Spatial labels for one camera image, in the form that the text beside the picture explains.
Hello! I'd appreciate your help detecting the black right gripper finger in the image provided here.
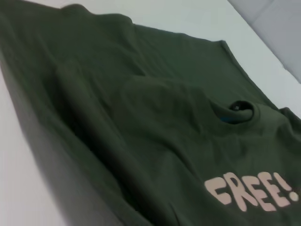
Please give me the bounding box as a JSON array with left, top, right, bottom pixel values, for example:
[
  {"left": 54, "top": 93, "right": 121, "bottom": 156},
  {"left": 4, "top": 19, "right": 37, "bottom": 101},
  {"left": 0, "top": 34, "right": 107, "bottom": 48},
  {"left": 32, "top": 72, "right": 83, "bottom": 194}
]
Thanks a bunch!
[{"left": 229, "top": 101, "right": 246, "bottom": 113}]

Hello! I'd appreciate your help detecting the dark green shirt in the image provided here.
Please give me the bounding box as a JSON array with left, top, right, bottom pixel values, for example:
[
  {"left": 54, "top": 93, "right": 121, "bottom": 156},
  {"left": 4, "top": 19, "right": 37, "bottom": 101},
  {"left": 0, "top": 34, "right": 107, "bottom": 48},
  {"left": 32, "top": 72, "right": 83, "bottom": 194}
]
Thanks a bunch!
[{"left": 0, "top": 0, "right": 301, "bottom": 226}]

